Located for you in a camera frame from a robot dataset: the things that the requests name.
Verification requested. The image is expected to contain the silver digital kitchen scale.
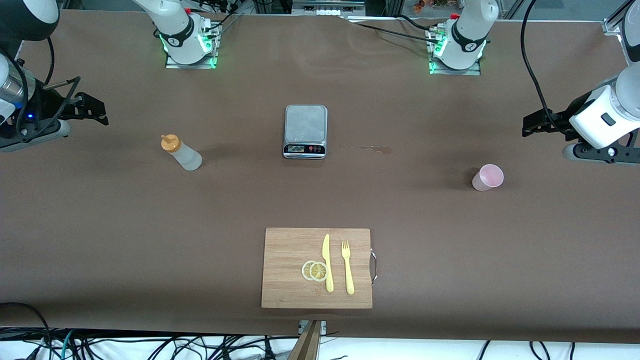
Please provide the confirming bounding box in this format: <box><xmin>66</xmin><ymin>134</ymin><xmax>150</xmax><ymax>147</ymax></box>
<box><xmin>283</xmin><ymin>104</ymin><xmax>329</xmax><ymax>160</ymax></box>

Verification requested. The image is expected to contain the aluminium frame profile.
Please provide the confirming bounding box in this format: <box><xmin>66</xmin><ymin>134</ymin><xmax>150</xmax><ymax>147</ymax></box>
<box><xmin>602</xmin><ymin>0</ymin><xmax>640</xmax><ymax>36</ymax></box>

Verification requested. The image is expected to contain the grey equipment box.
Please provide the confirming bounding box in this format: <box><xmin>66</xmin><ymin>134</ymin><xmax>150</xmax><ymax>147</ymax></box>
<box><xmin>292</xmin><ymin>0</ymin><xmax>366</xmax><ymax>17</ymax></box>

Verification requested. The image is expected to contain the wooden cutting board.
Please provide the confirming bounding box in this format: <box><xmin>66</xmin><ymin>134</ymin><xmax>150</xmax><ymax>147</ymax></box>
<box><xmin>260</xmin><ymin>227</ymin><xmax>378</xmax><ymax>310</ymax></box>

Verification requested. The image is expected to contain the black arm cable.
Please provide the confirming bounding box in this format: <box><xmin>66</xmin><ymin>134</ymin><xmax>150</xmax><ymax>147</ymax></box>
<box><xmin>520</xmin><ymin>0</ymin><xmax>556</xmax><ymax>132</ymax></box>
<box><xmin>10</xmin><ymin>36</ymin><xmax>56</xmax><ymax>136</ymax></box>

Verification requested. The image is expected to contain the yellow plastic knife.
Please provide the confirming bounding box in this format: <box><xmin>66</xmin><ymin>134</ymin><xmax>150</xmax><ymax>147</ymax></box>
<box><xmin>321</xmin><ymin>233</ymin><xmax>335</xmax><ymax>293</ymax></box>

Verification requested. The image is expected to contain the yellow plastic fork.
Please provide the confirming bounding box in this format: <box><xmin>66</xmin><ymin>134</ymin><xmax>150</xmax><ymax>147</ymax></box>
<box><xmin>341</xmin><ymin>240</ymin><xmax>355</xmax><ymax>295</ymax></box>

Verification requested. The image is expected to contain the teal cable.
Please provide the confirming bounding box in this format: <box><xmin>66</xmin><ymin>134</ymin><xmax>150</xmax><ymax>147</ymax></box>
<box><xmin>59</xmin><ymin>329</ymin><xmax>76</xmax><ymax>360</ymax></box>

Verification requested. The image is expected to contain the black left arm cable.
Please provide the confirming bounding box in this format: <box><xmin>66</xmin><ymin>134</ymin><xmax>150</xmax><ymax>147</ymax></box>
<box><xmin>520</xmin><ymin>0</ymin><xmax>556</xmax><ymax>132</ymax></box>

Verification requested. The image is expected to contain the wooden post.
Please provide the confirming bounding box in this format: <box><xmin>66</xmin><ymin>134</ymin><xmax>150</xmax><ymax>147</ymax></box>
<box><xmin>287</xmin><ymin>320</ymin><xmax>323</xmax><ymax>360</ymax></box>

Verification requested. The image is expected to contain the pink plastic cup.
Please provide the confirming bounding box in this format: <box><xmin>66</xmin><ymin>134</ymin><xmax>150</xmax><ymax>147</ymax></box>
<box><xmin>472</xmin><ymin>163</ymin><xmax>505</xmax><ymax>192</ymax></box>

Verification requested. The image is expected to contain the sauce bottle with orange cap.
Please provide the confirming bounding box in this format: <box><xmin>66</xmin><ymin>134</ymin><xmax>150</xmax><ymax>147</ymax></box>
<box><xmin>160</xmin><ymin>133</ymin><xmax>203</xmax><ymax>172</ymax></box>

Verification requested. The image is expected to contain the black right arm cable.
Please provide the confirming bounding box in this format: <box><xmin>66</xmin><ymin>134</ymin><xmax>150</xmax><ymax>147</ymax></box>
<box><xmin>10</xmin><ymin>36</ymin><xmax>56</xmax><ymax>136</ymax></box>

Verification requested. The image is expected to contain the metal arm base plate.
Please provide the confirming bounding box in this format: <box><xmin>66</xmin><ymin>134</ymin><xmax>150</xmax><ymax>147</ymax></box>
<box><xmin>165</xmin><ymin>17</ymin><xmax>219</xmax><ymax>70</ymax></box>
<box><xmin>428</xmin><ymin>27</ymin><xmax>482</xmax><ymax>76</ymax></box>

